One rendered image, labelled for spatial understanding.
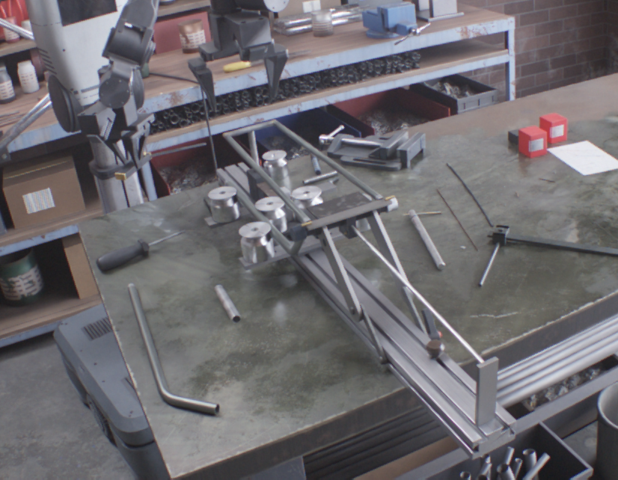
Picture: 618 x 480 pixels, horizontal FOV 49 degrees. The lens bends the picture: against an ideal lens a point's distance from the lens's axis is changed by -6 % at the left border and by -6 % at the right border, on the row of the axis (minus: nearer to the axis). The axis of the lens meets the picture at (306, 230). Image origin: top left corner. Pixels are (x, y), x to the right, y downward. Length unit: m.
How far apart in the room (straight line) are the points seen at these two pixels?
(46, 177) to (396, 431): 1.46
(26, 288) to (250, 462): 2.02
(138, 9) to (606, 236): 0.90
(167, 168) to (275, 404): 2.20
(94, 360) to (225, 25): 1.35
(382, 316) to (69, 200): 1.75
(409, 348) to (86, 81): 1.11
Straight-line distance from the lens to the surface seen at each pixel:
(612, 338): 2.10
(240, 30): 0.99
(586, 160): 1.54
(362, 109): 3.34
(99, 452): 2.26
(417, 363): 0.91
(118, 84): 1.27
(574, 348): 2.04
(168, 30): 3.06
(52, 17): 1.74
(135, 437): 1.94
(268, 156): 1.50
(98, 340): 2.25
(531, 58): 4.29
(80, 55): 1.76
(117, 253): 1.29
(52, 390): 2.56
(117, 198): 1.92
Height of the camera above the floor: 1.49
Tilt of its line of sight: 28 degrees down
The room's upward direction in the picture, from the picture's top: 8 degrees counter-clockwise
